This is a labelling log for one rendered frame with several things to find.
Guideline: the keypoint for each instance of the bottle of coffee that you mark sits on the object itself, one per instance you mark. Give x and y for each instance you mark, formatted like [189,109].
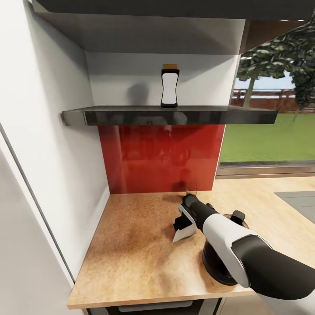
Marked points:
[169,76]

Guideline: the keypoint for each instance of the paper coffee filter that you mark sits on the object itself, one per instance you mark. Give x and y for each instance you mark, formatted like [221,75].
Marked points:
[188,231]

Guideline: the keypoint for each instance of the fixed window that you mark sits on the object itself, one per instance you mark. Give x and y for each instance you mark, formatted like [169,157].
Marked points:
[277,75]

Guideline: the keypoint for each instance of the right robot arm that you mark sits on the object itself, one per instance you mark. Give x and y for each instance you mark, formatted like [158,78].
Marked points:
[286,285]

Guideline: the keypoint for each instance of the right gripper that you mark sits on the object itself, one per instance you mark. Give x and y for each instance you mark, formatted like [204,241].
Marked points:
[181,223]

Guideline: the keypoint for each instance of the water glass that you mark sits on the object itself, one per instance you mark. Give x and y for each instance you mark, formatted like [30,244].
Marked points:
[192,188]

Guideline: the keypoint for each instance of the countertop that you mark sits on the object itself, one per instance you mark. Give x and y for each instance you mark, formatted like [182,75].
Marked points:
[132,260]

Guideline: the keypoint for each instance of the electric kettle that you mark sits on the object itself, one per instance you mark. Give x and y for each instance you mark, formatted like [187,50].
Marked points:
[213,263]

